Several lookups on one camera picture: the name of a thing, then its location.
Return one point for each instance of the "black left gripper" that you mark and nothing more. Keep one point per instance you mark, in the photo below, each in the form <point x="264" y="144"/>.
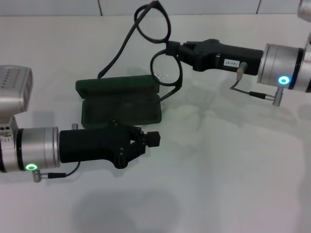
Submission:
<point x="85" y="145"/>

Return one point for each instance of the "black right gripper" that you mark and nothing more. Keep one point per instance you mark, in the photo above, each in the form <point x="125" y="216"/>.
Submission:
<point x="230" y="57"/>

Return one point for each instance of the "black glasses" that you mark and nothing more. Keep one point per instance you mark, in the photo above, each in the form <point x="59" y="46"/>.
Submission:
<point x="175" y="85"/>

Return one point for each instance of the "green glasses case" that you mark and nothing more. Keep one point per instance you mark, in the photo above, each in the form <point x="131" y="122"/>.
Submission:
<point x="97" y="82"/>

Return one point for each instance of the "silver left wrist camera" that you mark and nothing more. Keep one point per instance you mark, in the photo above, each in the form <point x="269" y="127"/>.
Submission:
<point x="12" y="89"/>

